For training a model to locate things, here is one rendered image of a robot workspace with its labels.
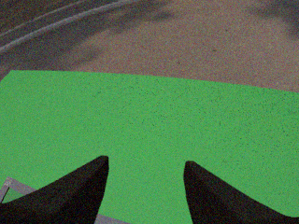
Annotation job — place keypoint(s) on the grey l-shaped wall trim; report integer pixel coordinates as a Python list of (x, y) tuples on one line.
[(22, 188)]

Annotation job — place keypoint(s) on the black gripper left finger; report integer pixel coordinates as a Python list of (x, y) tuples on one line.
[(73, 199)]

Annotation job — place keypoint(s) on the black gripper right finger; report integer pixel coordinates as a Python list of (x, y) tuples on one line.
[(214, 201)]

